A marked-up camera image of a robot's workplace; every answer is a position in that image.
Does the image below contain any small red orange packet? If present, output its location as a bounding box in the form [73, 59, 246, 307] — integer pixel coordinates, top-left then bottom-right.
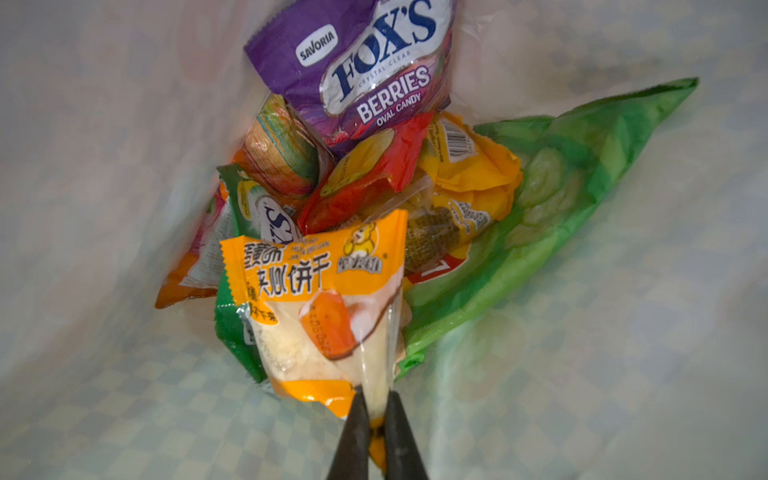
[298, 112, 433, 235]

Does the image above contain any green Lays chips bag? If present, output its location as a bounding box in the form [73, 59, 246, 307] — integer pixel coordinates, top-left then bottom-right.
[397, 77, 700, 376]

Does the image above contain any checkered paper bag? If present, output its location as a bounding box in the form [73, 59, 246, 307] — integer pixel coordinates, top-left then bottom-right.
[1, 1, 767, 479]

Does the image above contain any Fox's fruits candy bag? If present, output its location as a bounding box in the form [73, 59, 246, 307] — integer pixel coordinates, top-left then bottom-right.
[155, 182, 234, 309]

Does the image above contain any green rainbow snack bag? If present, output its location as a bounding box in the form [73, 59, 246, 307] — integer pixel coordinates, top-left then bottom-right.
[214, 94, 333, 385]

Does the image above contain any purple candy bag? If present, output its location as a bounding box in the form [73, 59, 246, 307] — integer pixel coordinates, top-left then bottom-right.
[244, 0, 457, 157]

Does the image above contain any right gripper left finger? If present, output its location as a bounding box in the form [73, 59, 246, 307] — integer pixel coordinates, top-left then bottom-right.
[326, 388, 371, 480]

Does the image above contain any yellow mango candy bag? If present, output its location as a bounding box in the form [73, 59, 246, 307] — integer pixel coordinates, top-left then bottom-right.
[402, 112, 523, 284]

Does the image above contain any orange biscuit packet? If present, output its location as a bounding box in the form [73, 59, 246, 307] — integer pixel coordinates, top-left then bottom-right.
[243, 210, 408, 476]

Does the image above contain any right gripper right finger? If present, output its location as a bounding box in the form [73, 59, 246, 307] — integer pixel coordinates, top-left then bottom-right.
[384, 390, 429, 480]

